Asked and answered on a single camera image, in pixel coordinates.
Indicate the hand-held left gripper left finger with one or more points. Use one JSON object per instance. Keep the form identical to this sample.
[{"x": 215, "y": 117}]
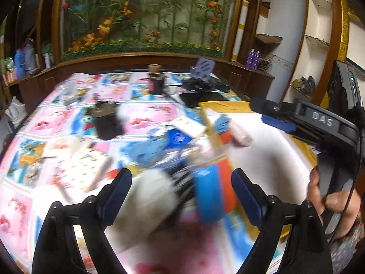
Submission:
[{"x": 119, "y": 189}]

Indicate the purple spray can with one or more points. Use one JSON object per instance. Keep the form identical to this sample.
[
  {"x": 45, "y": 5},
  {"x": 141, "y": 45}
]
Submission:
[
  {"x": 258, "y": 60},
  {"x": 251, "y": 60}
]

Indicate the wooden cabinet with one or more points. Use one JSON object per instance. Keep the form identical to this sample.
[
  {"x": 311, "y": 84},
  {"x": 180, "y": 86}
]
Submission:
[{"x": 114, "y": 62}]

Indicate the blue knitted cloth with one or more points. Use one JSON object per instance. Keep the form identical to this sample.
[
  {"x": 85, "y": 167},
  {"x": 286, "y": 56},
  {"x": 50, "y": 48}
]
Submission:
[
  {"x": 222, "y": 122},
  {"x": 148, "y": 149}
]

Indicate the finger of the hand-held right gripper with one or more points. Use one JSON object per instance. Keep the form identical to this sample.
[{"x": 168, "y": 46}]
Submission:
[
  {"x": 278, "y": 122},
  {"x": 268, "y": 106}
]

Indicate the black cup with straw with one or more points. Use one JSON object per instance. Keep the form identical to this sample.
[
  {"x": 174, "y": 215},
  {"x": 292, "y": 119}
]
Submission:
[{"x": 107, "y": 125}]

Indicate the clear bag of coloured clay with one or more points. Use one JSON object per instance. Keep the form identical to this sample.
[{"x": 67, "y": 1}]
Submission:
[{"x": 214, "y": 194}]

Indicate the clear plastic cup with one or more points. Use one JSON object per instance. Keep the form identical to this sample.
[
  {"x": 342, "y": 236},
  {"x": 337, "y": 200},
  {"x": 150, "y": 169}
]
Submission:
[{"x": 70, "y": 94}]

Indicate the yellow-patterned tissue box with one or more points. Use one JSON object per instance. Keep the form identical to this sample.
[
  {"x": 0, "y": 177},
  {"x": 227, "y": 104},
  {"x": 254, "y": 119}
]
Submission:
[{"x": 85, "y": 171}]

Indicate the yellow-rimmed white box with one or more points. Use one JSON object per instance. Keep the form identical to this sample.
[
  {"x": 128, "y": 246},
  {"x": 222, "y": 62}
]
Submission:
[{"x": 273, "y": 154}]

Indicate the person's right hand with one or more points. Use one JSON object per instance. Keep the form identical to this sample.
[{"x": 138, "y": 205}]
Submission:
[{"x": 346, "y": 205}]

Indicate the black phone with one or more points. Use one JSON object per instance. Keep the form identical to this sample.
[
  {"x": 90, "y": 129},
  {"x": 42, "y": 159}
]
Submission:
[{"x": 199, "y": 98}]

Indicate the printed floral tablecloth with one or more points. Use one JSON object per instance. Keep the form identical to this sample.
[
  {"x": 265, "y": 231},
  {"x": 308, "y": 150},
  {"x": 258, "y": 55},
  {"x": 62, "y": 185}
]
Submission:
[{"x": 142, "y": 120}]

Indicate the glass corner shelf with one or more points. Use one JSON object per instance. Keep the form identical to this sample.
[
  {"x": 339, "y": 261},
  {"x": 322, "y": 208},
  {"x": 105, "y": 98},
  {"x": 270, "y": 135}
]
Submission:
[
  {"x": 316, "y": 40},
  {"x": 320, "y": 1}
]

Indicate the artificial flower glass display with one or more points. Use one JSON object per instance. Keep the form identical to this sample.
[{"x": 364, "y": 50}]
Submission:
[{"x": 159, "y": 20}]

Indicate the black jar with cork lid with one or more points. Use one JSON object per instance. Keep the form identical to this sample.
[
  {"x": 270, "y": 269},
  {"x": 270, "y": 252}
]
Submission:
[{"x": 156, "y": 84}]

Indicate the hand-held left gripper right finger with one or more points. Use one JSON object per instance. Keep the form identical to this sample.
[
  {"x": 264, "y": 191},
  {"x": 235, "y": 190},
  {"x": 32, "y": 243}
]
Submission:
[{"x": 246, "y": 194}]

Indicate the white bottle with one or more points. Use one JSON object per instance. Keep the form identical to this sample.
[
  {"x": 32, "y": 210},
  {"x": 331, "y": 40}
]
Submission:
[{"x": 48, "y": 60}]

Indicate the grey thermos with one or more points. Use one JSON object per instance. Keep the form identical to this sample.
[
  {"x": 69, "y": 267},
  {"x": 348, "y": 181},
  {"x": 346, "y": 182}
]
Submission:
[{"x": 30, "y": 58}]

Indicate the blue and white tissue pack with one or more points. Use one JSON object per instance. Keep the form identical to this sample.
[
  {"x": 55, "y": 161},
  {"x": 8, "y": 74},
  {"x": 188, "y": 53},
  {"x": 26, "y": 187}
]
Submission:
[{"x": 178, "y": 138}]

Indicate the black device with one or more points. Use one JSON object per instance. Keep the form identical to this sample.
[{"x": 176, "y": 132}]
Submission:
[{"x": 199, "y": 85}]

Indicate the brown rough wall shelf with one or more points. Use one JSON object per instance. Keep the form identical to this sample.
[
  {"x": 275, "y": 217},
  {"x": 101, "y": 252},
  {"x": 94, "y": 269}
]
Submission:
[{"x": 268, "y": 38}]

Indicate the pink tissue pack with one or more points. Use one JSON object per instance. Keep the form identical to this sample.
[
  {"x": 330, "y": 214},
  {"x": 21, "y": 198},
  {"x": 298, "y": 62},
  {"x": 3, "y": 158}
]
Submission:
[{"x": 241, "y": 134}]

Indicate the purple phone stand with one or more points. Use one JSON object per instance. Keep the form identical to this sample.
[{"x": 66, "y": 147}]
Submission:
[{"x": 205, "y": 67}]

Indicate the black bag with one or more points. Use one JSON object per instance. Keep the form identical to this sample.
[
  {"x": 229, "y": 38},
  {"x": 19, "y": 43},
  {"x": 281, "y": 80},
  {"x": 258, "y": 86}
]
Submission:
[{"x": 306, "y": 84}]

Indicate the crumpled white bag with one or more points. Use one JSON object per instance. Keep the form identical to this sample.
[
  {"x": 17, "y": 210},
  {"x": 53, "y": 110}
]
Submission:
[{"x": 14, "y": 112}]

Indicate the white and yellow roll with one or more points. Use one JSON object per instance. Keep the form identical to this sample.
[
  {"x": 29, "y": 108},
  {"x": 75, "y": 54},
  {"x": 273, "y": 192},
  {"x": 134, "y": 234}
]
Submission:
[{"x": 241, "y": 34}]

